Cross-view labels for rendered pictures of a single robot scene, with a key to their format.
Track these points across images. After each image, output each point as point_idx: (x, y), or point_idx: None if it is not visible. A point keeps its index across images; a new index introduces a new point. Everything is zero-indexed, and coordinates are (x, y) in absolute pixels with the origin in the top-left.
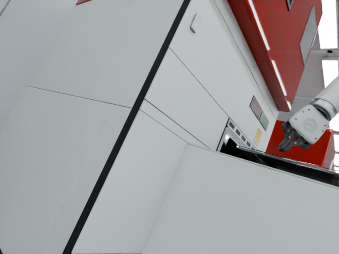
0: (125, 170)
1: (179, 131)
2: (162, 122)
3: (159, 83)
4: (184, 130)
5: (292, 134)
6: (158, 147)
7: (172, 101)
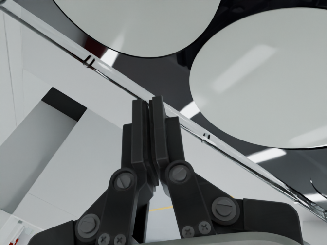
0: None
1: (18, 90)
2: (22, 104)
3: (0, 143)
4: (13, 89)
5: (138, 226)
6: (40, 79)
7: (0, 128)
